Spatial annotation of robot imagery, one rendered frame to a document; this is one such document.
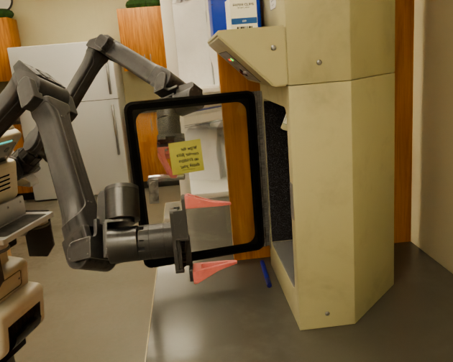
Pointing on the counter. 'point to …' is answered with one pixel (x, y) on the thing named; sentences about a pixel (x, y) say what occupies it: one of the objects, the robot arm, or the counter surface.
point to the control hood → (256, 52)
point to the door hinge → (263, 166)
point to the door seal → (252, 166)
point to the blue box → (218, 14)
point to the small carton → (241, 14)
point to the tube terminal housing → (337, 154)
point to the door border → (249, 161)
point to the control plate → (237, 65)
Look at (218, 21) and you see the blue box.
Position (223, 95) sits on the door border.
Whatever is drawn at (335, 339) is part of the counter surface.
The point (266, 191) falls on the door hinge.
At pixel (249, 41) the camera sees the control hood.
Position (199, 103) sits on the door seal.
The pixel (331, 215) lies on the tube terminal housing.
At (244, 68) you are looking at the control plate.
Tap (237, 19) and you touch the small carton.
